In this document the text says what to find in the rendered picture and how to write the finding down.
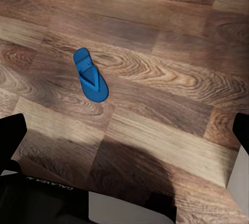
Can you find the sandal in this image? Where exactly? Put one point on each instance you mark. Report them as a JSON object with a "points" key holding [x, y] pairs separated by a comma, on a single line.
{"points": [[92, 83]]}

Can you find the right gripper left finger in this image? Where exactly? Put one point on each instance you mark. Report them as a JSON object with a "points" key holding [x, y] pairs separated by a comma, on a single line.
{"points": [[12, 131]]}

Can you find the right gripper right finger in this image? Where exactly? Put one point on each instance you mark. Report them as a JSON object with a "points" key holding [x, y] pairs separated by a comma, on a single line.
{"points": [[241, 129]]}

